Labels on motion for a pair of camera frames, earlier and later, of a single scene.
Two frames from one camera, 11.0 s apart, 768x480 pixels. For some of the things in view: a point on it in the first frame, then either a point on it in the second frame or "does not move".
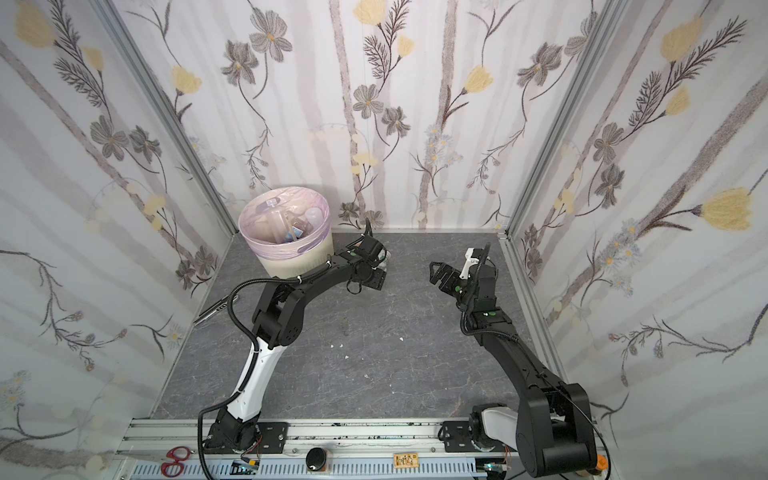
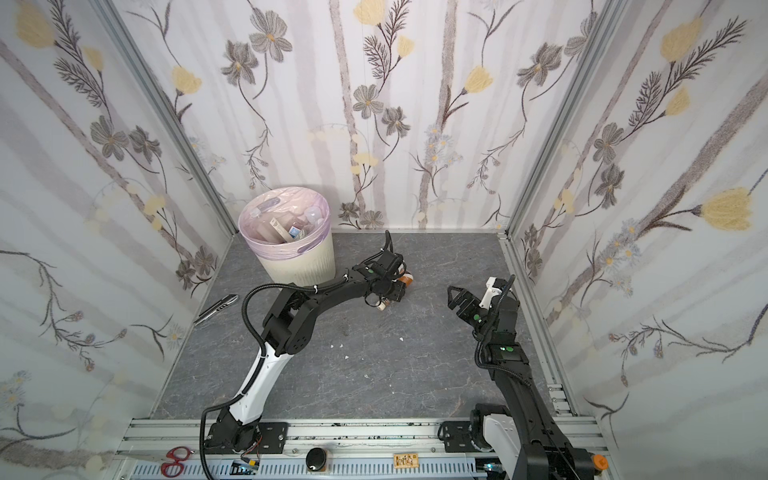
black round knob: x=315 y=459 does not move
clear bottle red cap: x=313 y=217 does not move
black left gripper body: x=372 y=260 to x=389 y=288
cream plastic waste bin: x=295 y=267 does not move
